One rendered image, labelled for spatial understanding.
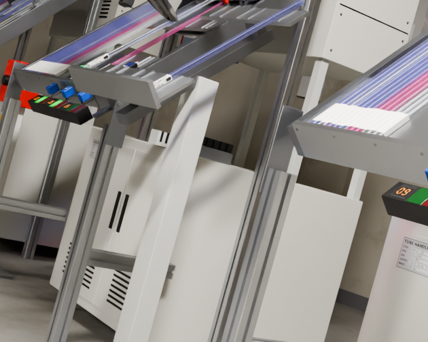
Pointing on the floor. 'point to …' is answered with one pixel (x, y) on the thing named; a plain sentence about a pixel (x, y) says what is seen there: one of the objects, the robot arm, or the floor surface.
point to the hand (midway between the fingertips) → (170, 19)
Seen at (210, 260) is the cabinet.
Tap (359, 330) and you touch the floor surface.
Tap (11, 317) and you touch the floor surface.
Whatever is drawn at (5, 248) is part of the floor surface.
